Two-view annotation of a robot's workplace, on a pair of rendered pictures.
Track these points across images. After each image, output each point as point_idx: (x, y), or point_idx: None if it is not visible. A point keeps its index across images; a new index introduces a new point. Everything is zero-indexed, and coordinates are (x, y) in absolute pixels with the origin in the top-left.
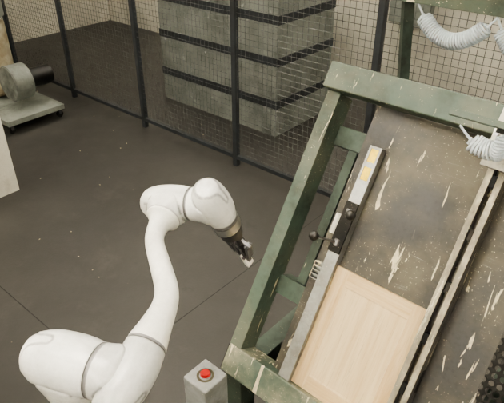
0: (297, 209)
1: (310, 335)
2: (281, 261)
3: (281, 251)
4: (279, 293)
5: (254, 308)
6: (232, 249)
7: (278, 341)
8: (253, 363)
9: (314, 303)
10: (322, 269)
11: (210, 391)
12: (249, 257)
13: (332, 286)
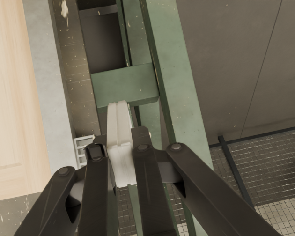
0: (194, 234)
1: (29, 46)
2: (167, 117)
3: (173, 137)
4: (141, 64)
5: (153, 9)
6: (187, 149)
7: (126, 3)
8: None
9: (50, 100)
10: (73, 166)
11: None
12: (43, 190)
13: (43, 148)
